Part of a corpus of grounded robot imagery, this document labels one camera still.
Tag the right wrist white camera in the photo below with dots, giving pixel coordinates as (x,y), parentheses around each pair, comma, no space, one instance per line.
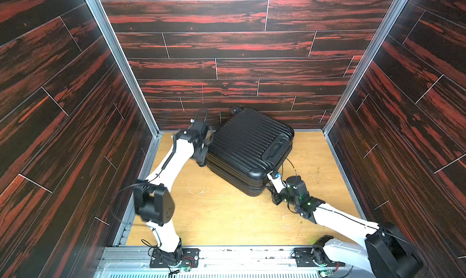
(275,178)

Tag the aluminium front rail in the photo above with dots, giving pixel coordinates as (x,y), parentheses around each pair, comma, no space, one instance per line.
(220,262)

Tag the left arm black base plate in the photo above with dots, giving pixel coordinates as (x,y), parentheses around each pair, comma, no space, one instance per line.
(181,258)

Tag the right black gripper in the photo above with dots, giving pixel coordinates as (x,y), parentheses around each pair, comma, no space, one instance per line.
(276,195)

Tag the aluminium corner post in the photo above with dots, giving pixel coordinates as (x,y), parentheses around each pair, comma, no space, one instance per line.
(386,25)
(104,25)

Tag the right aluminium corner post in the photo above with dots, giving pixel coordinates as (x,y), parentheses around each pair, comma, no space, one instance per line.
(386,25)

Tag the black hard-shell suitcase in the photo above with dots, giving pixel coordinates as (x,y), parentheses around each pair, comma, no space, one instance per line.
(247,147)

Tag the left aluminium corner post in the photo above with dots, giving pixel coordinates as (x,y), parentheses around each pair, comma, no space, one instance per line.
(104,25)

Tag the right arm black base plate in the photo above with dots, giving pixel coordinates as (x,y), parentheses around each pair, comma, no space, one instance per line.
(312,257)

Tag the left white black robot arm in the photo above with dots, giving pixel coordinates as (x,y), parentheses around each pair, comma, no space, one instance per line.
(152,196)

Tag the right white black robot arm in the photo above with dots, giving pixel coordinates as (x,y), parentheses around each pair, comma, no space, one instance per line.
(381,250)

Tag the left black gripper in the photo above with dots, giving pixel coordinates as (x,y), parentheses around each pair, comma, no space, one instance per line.
(203,157)

